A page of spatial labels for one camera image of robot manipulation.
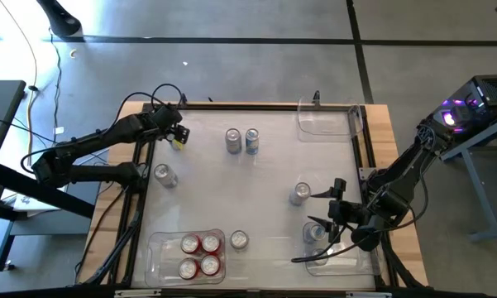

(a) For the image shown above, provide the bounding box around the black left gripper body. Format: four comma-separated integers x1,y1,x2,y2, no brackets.
150,105,184,134

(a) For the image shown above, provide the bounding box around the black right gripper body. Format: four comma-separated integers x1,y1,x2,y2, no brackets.
327,197,359,228

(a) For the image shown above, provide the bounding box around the silver soda can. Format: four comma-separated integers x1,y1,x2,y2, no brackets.
224,127,243,156
288,181,313,207
153,163,179,190
230,229,250,251

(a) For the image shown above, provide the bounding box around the clear plastic bin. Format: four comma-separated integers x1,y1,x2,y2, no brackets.
302,221,384,277
296,97,364,144
144,228,227,289

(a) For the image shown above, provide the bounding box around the white label strip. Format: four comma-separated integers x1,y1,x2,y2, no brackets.
114,289,163,298
345,291,393,298

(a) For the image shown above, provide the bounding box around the black table support strut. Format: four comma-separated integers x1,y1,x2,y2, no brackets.
378,231,425,290
74,188,146,286

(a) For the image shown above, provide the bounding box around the white printed cardboard box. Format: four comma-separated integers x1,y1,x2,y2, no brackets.
0,181,69,213

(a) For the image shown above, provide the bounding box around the black stand foot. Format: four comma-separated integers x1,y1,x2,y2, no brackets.
36,0,84,38

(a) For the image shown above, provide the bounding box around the black desk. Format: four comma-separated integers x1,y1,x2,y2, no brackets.
0,79,97,274

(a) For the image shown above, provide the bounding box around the black computer tower with lights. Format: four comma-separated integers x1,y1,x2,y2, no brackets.
432,73,497,137

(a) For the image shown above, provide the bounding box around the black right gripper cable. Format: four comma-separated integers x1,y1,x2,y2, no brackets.
290,173,430,264

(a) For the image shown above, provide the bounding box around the black table frame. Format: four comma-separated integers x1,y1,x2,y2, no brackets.
130,102,384,291

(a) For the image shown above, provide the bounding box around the yellow floor cable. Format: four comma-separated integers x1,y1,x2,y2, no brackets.
0,0,39,166

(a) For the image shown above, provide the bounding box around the thin black cable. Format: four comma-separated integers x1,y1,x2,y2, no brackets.
0,113,59,144

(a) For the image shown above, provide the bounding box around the gray desk frame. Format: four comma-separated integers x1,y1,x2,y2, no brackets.
440,113,497,244

